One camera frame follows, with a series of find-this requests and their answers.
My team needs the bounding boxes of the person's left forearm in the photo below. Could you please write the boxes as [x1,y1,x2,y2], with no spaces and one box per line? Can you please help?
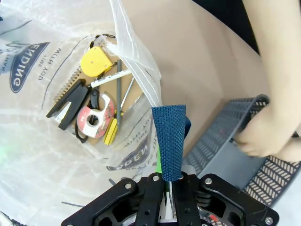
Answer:
[241,0,301,123]

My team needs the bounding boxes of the clear shopping bag navy handles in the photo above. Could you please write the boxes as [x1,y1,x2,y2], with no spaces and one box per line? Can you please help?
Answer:
[0,0,192,226]

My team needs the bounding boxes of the silver metal rod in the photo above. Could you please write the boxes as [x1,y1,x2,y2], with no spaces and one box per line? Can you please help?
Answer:
[120,77,135,108]

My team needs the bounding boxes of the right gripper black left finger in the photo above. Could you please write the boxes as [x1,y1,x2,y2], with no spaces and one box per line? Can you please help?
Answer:
[61,150,169,226]

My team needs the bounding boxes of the person's left hand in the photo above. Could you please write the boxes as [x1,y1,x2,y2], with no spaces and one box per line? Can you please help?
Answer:
[235,110,301,163]

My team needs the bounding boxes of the black stapler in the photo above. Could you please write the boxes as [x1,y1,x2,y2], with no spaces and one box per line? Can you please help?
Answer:
[46,79,90,131]

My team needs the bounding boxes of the dark grey plastic basket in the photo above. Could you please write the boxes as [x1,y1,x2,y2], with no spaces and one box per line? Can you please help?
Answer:
[182,94,301,208]

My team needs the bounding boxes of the yellow utility knife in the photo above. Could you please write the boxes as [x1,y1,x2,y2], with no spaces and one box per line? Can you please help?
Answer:
[103,117,119,145]

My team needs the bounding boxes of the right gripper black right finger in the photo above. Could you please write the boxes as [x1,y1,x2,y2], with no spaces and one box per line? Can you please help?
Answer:
[172,173,279,226]

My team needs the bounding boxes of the yellow tape measure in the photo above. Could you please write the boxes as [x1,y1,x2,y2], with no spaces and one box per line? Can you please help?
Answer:
[80,34,117,78]

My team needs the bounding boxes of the grey pen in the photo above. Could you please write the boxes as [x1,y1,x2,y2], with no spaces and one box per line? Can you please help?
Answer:
[116,59,123,126]

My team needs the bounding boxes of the white marker pen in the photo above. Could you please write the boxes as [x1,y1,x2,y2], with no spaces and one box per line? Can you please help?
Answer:
[89,68,132,89]

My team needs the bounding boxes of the red white tape dispenser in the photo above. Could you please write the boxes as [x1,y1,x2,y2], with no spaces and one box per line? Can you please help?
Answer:
[76,93,117,138]

